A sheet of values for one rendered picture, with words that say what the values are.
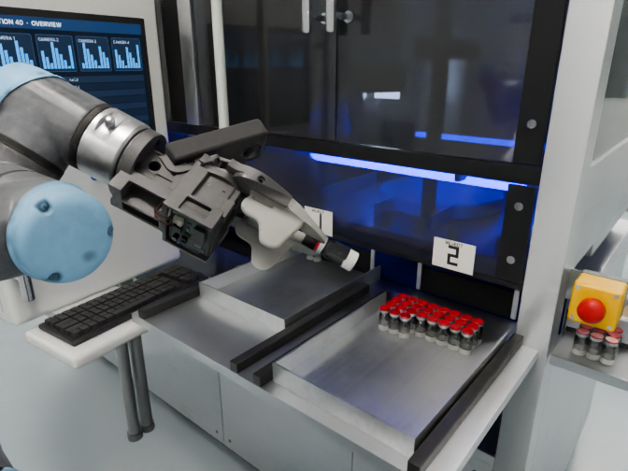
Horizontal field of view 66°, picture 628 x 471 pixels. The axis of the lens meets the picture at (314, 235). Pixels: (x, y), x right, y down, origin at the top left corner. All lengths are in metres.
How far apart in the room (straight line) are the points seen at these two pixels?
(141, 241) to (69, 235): 1.03
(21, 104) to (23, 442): 1.86
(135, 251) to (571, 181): 1.08
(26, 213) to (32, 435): 1.96
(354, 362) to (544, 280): 0.36
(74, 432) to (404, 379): 1.65
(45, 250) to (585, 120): 0.75
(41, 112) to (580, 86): 0.72
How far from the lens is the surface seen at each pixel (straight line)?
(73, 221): 0.40
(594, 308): 0.89
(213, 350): 0.92
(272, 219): 0.48
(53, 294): 1.33
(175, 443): 2.08
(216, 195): 0.48
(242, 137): 0.54
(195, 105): 1.41
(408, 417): 0.77
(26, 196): 0.41
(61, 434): 2.27
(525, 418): 1.08
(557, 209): 0.89
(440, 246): 0.98
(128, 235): 1.40
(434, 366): 0.88
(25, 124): 0.55
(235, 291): 1.12
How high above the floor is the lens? 1.37
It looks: 20 degrees down
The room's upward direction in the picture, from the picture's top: straight up
